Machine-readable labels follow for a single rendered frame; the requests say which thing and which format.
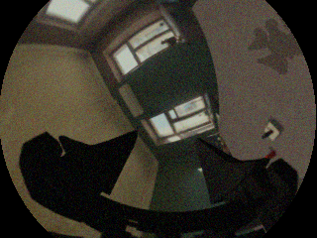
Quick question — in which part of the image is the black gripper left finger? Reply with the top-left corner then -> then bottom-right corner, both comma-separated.
58,130 -> 138,195

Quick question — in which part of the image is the beige square block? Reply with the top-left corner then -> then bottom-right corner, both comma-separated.
264,119 -> 284,141

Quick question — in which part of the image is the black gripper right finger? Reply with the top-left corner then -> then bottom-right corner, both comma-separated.
195,138 -> 270,205

